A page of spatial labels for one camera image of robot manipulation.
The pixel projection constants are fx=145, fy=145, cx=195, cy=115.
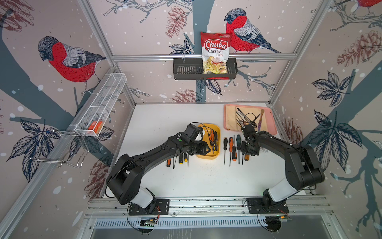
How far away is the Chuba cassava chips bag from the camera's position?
32.7 inches

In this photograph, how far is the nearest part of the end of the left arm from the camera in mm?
659

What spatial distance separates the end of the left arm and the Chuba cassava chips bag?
0.40m
